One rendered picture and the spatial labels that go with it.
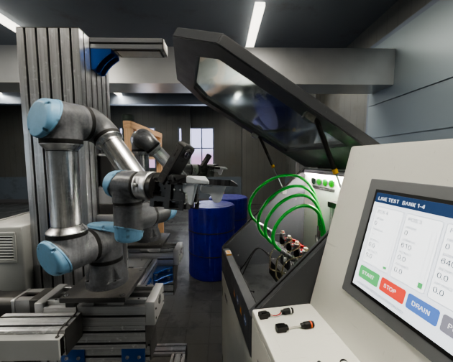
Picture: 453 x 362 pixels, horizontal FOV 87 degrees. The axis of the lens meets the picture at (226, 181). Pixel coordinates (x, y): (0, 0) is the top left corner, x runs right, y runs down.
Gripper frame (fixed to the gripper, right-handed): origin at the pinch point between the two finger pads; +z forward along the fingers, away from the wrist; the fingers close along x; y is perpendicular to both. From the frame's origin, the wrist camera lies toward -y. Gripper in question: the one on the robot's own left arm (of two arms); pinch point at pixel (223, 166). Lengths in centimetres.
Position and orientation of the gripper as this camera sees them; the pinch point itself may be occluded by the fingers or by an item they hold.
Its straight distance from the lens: 174.3
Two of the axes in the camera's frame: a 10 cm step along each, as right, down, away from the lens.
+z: 8.9, -0.4, 4.5
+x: 4.5, 2.1, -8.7
